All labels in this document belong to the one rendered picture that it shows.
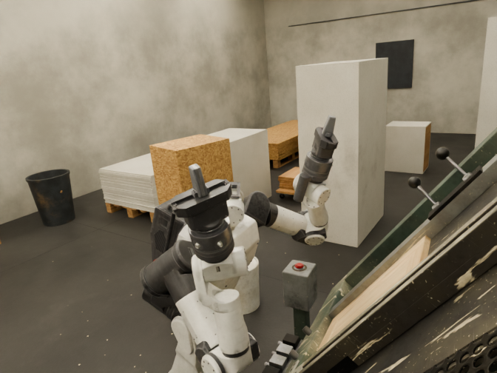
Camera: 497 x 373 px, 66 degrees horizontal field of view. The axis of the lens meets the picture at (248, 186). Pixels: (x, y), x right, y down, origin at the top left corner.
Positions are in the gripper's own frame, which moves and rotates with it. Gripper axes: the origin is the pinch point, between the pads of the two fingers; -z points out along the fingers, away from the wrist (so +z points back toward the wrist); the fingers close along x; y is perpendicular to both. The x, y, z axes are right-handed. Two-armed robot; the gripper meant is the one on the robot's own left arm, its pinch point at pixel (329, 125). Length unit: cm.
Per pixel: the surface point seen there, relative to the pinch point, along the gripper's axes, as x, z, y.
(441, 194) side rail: 1.0, 18.2, -45.9
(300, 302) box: -7, 86, -13
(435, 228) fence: 21.7, 18.8, -33.5
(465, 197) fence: 22.5, 6.8, -36.6
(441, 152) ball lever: 11.2, -1.2, -31.3
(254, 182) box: -318, 209, -34
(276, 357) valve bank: 22, 85, 1
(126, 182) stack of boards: -313, 230, 129
